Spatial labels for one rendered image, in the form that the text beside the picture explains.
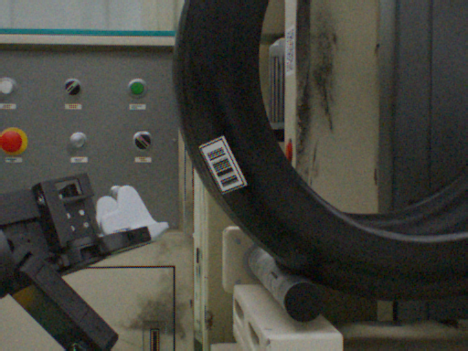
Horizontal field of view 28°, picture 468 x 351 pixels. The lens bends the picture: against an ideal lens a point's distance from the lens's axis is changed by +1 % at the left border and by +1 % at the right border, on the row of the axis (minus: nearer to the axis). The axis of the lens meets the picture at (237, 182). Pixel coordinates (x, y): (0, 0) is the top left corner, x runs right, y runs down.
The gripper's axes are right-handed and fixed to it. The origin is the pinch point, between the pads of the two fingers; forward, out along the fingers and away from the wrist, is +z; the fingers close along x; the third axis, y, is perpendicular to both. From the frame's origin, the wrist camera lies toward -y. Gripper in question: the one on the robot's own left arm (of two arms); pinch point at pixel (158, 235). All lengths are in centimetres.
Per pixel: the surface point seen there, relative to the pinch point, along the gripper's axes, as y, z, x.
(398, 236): -8.3, 24.6, -9.9
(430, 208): -7, 52, 2
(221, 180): 4.2, 12.9, 1.7
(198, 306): -16, 236, 266
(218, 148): 7.4, 12.2, -0.3
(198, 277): -2, 238, 261
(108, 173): 20, 49, 65
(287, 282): -9.2, 17.9, 2.2
